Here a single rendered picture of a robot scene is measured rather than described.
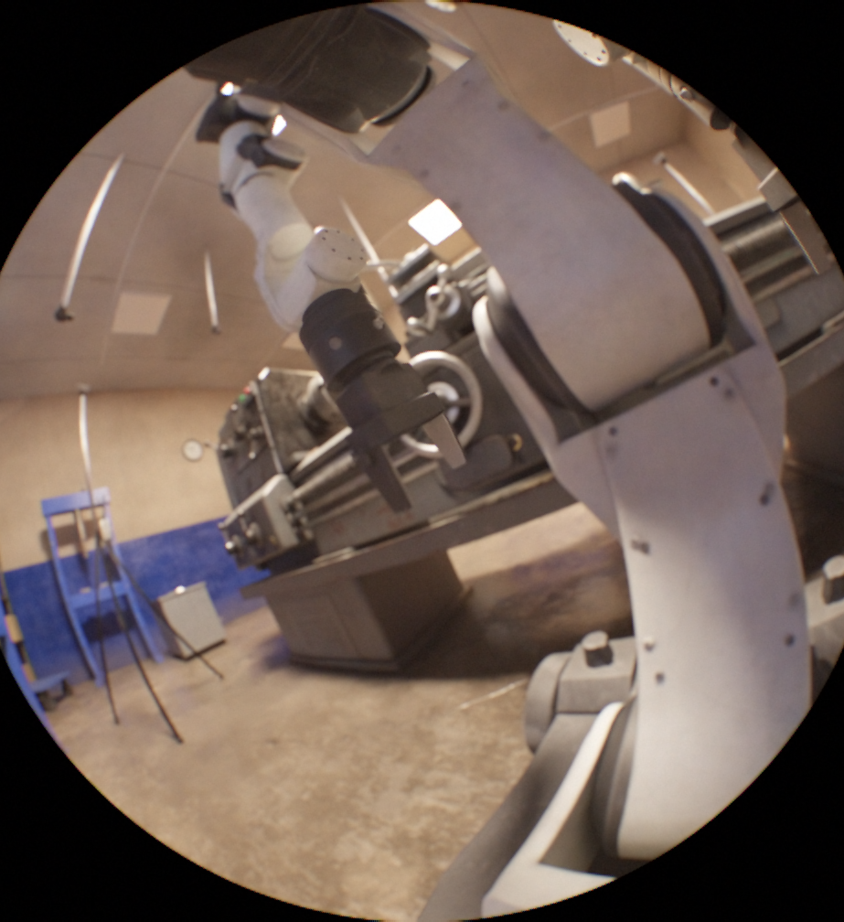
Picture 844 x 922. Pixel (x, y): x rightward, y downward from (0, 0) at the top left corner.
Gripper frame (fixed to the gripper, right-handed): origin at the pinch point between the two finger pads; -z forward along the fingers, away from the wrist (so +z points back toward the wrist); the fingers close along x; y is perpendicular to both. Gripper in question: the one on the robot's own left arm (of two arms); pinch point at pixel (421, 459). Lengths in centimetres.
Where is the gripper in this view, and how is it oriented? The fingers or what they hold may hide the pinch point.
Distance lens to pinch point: 32.7
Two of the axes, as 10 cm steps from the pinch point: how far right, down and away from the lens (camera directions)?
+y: -6.6, 3.7, 6.6
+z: -5.2, -8.5, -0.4
